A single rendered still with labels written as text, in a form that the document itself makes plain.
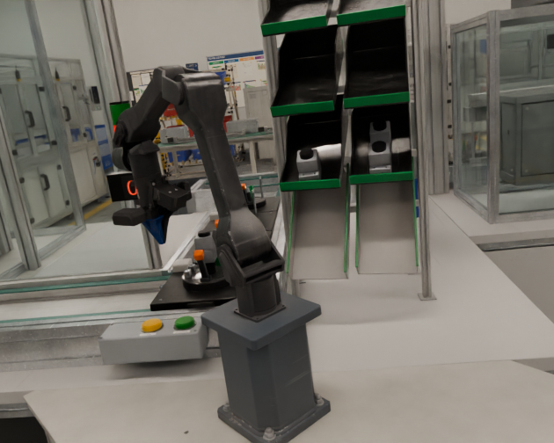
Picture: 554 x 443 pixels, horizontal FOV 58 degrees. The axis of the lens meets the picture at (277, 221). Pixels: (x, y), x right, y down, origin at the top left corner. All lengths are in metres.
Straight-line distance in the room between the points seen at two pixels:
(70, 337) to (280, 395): 0.55
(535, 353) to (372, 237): 0.40
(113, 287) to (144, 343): 0.39
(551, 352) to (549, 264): 0.79
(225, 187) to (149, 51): 11.44
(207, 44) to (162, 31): 1.05
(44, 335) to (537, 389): 0.99
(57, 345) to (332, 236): 0.66
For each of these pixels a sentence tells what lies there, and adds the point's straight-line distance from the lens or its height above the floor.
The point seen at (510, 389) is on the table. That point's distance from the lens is 1.00.
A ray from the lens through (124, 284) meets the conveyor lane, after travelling 1.42.
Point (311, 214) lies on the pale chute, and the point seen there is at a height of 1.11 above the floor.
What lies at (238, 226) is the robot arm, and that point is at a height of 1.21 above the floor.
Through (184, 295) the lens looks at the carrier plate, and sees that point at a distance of 1.18.
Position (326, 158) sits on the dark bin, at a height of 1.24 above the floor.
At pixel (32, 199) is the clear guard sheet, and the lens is 1.51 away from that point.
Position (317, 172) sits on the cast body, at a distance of 1.06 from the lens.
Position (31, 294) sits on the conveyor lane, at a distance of 1.54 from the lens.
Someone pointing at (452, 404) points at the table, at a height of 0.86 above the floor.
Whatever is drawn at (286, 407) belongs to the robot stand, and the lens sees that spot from 0.86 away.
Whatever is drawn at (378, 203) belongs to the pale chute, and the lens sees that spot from 1.20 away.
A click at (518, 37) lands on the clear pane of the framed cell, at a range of 1.84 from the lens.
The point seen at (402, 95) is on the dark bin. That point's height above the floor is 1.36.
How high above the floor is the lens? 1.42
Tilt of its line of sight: 15 degrees down
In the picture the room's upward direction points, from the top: 7 degrees counter-clockwise
